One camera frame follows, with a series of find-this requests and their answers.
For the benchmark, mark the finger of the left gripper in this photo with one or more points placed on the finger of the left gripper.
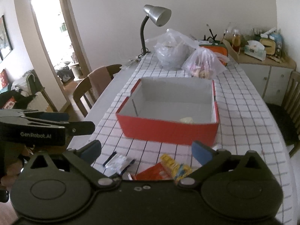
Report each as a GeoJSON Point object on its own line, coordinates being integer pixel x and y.
{"type": "Point", "coordinates": [50, 116]}
{"type": "Point", "coordinates": [79, 128]}

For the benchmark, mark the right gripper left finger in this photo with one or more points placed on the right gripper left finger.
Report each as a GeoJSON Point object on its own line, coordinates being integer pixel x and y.
{"type": "Point", "coordinates": [82, 159]}

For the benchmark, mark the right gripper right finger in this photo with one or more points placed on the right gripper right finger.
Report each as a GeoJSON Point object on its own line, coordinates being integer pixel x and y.
{"type": "Point", "coordinates": [212, 162]}

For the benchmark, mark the yellow minion snack packet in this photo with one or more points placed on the yellow minion snack packet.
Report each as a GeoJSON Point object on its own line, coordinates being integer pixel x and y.
{"type": "Point", "coordinates": [176, 170]}

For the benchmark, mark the clear silver snack packet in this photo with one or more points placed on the clear silver snack packet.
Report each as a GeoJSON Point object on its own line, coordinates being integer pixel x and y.
{"type": "Point", "coordinates": [118, 163]}

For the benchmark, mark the red snack packet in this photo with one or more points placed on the red snack packet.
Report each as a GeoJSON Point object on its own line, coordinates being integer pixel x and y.
{"type": "Point", "coordinates": [154, 173]}

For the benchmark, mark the sofa with cushions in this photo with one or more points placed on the sofa with cushions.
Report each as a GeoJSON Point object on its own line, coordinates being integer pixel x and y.
{"type": "Point", "coordinates": [23, 93]}

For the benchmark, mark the left wooden chair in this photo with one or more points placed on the left wooden chair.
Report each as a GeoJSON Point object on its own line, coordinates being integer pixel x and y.
{"type": "Point", "coordinates": [91, 87]}

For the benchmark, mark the wooden chair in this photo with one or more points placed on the wooden chair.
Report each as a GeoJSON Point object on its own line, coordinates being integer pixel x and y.
{"type": "Point", "coordinates": [91, 87]}
{"type": "Point", "coordinates": [287, 115]}

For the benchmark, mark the pale round snack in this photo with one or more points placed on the pale round snack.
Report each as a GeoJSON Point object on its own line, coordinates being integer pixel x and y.
{"type": "Point", "coordinates": [188, 120]}

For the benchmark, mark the pink cloth on chair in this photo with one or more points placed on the pink cloth on chair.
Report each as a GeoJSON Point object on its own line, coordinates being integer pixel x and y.
{"type": "Point", "coordinates": [99, 79]}

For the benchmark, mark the red cardboard box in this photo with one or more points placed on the red cardboard box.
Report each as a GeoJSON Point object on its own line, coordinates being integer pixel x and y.
{"type": "Point", "coordinates": [153, 110]}

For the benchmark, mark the right wooden chair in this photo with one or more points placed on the right wooden chair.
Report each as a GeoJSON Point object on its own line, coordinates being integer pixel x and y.
{"type": "Point", "coordinates": [287, 115]}

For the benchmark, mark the pink snack plastic bag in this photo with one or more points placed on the pink snack plastic bag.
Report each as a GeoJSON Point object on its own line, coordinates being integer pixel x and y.
{"type": "Point", "coordinates": [206, 64]}

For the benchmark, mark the white corner cabinet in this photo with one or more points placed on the white corner cabinet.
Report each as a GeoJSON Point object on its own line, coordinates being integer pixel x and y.
{"type": "Point", "coordinates": [270, 78]}

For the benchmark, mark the orange green box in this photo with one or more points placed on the orange green box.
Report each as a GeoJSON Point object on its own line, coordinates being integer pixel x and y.
{"type": "Point", "coordinates": [219, 50]}

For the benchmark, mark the clear plastic bag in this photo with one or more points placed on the clear plastic bag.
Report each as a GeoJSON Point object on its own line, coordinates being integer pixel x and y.
{"type": "Point", "coordinates": [172, 49]}

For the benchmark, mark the tissue box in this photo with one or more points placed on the tissue box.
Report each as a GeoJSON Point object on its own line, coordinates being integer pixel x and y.
{"type": "Point", "coordinates": [255, 49]}

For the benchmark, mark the amber liquid bottle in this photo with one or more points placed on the amber liquid bottle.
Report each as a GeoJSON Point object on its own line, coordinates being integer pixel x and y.
{"type": "Point", "coordinates": [236, 41]}

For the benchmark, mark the yellow retro clock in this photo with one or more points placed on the yellow retro clock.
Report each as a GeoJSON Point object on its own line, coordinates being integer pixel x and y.
{"type": "Point", "coordinates": [269, 46]}

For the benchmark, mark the silver desk lamp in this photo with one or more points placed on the silver desk lamp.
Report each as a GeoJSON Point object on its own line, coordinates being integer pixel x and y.
{"type": "Point", "coordinates": [158, 16]}

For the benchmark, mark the wall picture frame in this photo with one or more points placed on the wall picture frame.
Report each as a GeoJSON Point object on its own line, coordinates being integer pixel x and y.
{"type": "Point", "coordinates": [5, 42]}

